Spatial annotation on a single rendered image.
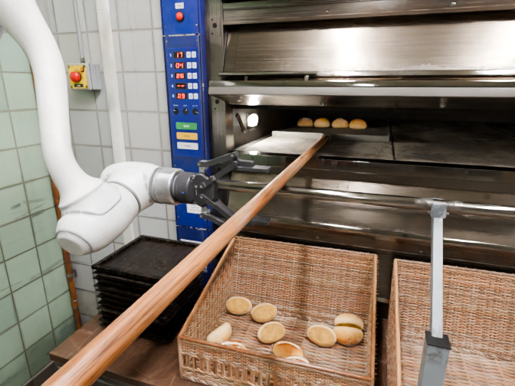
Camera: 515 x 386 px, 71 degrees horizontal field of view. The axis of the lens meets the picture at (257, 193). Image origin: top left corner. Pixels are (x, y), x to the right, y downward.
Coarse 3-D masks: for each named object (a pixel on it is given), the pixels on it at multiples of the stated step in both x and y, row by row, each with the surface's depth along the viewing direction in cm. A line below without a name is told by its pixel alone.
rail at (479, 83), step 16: (224, 80) 116; (240, 80) 115; (256, 80) 113; (272, 80) 111; (288, 80) 110; (304, 80) 108; (320, 80) 107; (336, 80) 105; (352, 80) 104; (368, 80) 102; (384, 80) 101; (400, 80) 100; (416, 80) 98; (432, 80) 97; (448, 80) 96; (464, 80) 95; (480, 80) 94; (496, 80) 93; (512, 80) 92
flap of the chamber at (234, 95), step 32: (224, 96) 121; (256, 96) 117; (288, 96) 113; (320, 96) 109; (352, 96) 106; (384, 96) 102; (416, 96) 99; (448, 96) 96; (480, 96) 94; (512, 96) 92
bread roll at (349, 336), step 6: (336, 330) 121; (342, 330) 120; (348, 330) 119; (354, 330) 119; (360, 330) 120; (336, 336) 120; (342, 336) 119; (348, 336) 119; (354, 336) 118; (360, 336) 119; (342, 342) 120; (348, 342) 119; (354, 342) 119
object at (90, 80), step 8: (72, 64) 142; (80, 64) 140; (88, 64) 140; (96, 64) 144; (80, 72) 141; (88, 72) 141; (96, 72) 144; (80, 80) 142; (88, 80) 141; (96, 80) 145; (72, 88) 145; (80, 88) 143; (88, 88) 142; (96, 88) 145
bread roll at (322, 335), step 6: (312, 330) 121; (318, 330) 120; (324, 330) 120; (330, 330) 119; (312, 336) 120; (318, 336) 120; (324, 336) 119; (330, 336) 118; (318, 342) 119; (324, 342) 118; (330, 342) 118
